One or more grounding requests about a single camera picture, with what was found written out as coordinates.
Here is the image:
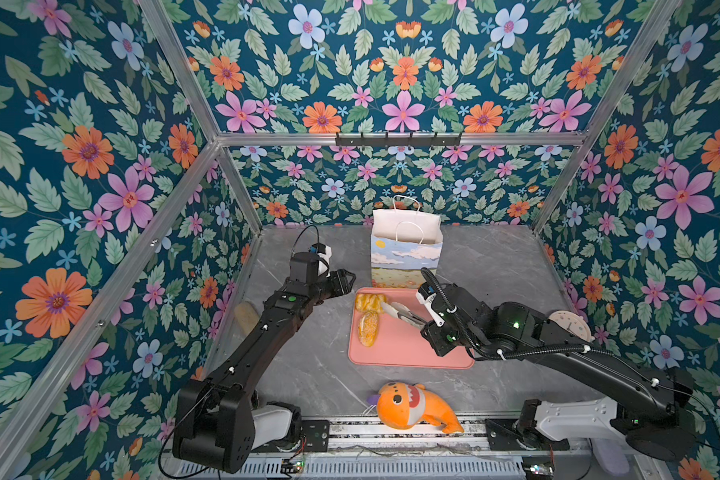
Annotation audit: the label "metal tongs with white tips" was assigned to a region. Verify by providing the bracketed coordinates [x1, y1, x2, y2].
[381, 302, 428, 329]

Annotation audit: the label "landscape print paper bag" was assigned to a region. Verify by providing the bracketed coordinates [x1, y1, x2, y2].
[370, 195, 444, 289]

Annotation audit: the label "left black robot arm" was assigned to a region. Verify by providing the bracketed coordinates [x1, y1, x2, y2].
[170, 243, 356, 473]

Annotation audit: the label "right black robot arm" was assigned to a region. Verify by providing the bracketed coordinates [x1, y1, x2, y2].
[416, 277, 697, 462]

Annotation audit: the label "braided glazed fake bread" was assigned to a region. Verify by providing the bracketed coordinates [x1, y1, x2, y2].
[355, 293, 388, 313]

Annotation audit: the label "upright sugared fake bun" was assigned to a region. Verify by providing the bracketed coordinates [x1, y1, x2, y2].
[358, 310, 380, 348]

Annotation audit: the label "pink plastic tray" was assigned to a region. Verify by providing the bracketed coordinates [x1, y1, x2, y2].
[348, 307, 474, 370]

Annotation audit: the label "cream round alarm clock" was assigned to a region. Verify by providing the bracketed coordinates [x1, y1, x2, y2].
[548, 310, 593, 342]

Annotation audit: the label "orange shark plush toy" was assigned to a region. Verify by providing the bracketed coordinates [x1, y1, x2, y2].
[367, 382, 464, 435]

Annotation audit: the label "lavender cylinder object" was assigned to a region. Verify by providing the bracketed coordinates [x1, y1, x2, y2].
[592, 438, 630, 477]

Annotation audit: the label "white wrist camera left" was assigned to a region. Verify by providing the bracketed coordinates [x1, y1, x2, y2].
[309, 242, 332, 277]

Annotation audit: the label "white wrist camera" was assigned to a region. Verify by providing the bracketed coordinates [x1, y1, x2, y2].
[309, 242, 332, 277]
[416, 290, 445, 327]

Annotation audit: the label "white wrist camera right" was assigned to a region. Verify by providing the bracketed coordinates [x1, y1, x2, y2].
[416, 290, 445, 327]

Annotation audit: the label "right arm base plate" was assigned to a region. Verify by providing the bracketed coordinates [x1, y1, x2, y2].
[484, 418, 571, 452]

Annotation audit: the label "black hook rail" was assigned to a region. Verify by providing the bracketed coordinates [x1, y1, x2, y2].
[334, 132, 462, 149]

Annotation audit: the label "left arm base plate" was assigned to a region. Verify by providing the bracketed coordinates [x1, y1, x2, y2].
[252, 419, 331, 453]

